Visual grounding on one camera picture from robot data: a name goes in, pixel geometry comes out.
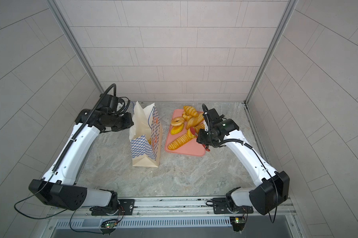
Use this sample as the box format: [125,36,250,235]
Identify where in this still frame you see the red tongs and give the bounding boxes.
[189,127,210,152]

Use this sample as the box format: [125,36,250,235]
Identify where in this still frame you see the checkered paper bag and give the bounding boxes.
[129,102,163,168]

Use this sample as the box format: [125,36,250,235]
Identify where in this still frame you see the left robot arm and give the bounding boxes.
[29,109,133,215]

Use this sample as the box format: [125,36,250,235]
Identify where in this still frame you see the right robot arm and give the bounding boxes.
[195,119,290,215]

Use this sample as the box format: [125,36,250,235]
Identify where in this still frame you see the long ridged bread right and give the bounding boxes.
[194,123,205,134]

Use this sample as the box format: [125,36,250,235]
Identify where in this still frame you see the long oval bread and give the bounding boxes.
[186,113,204,130]

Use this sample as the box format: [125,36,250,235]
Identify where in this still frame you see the small twisted bread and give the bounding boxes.
[182,111,193,122]

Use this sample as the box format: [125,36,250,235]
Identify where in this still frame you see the long ridged bread bottom-left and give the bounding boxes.
[168,130,196,150]

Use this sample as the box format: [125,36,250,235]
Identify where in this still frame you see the croissant bread top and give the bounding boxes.
[183,106,198,117]

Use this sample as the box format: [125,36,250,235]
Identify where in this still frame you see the small yellow bread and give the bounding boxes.
[171,124,184,135]

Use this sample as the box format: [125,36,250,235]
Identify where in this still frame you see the pink tray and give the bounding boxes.
[165,108,206,157]

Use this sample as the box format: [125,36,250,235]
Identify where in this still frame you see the right circuit board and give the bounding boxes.
[229,217,246,233]

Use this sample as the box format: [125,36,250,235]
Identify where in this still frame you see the circuit board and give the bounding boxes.
[101,219,119,229]
[229,217,246,233]

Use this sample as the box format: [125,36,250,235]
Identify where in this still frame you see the left circuit board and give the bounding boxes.
[101,219,119,229]

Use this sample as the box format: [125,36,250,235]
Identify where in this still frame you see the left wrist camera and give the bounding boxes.
[97,94,126,115]

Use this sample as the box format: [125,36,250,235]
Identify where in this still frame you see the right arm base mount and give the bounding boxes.
[206,197,254,214]

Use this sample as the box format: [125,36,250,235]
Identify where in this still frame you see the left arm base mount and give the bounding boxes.
[89,199,135,216]

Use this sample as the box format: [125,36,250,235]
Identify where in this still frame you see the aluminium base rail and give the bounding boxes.
[46,194,297,220]

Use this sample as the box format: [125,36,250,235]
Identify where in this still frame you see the left black cable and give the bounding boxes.
[13,83,120,234]

